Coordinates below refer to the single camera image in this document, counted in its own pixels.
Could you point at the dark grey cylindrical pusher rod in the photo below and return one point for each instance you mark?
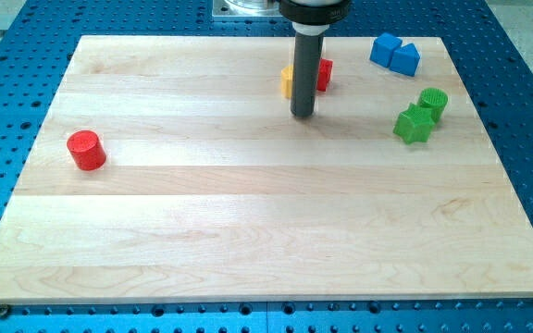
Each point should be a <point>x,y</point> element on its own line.
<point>306,60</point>

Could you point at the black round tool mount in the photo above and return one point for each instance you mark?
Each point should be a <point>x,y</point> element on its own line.
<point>313,17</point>

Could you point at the light wooden board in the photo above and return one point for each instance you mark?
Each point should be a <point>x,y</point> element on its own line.
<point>213,192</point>

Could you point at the red block behind rod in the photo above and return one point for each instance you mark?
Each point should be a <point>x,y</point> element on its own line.
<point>324,74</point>

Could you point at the yellow block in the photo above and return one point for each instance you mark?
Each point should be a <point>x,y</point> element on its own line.
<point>286,81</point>

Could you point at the blue cube block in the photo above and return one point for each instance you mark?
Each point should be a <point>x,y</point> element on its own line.
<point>383,49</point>

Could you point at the blue pentagon block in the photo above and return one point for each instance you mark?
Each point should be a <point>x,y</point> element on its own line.
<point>405,60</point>

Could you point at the green cylinder block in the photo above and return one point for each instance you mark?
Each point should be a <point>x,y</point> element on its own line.
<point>435,100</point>

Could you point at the red cylinder block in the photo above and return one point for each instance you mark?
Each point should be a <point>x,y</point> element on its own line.
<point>86,150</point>

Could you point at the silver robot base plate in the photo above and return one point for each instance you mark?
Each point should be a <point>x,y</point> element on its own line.
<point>245,8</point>

